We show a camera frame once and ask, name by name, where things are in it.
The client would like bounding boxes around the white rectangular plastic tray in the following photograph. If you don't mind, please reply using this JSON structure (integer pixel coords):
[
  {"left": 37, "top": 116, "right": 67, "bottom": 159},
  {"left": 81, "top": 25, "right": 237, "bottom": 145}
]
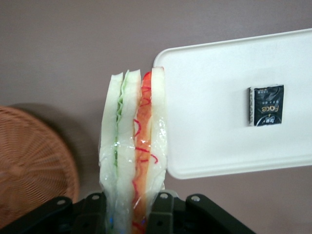
[{"left": 152, "top": 28, "right": 312, "bottom": 180}]

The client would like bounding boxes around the round brown wicker basket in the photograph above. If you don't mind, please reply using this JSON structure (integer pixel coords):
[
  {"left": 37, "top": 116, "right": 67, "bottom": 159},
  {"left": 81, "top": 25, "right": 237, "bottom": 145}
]
[{"left": 0, "top": 105, "right": 80, "bottom": 229}]

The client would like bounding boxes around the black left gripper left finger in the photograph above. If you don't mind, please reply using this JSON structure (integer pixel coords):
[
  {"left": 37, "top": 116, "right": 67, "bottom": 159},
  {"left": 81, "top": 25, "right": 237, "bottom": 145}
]
[{"left": 0, "top": 192, "right": 109, "bottom": 234}]

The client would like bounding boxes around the plastic-wrapped triangle sandwich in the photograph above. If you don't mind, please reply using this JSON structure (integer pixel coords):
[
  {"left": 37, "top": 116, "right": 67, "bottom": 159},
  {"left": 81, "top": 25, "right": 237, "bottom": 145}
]
[{"left": 97, "top": 66, "right": 169, "bottom": 234}]

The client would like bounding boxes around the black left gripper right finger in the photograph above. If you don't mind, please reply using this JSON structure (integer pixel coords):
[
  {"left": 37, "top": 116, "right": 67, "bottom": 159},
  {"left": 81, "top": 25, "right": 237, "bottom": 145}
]
[{"left": 147, "top": 191, "right": 256, "bottom": 234}]

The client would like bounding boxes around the small black tissue packet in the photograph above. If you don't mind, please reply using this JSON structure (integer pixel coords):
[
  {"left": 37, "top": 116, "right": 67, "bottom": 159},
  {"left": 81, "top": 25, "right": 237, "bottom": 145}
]
[{"left": 248, "top": 84, "right": 285, "bottom": 127}]

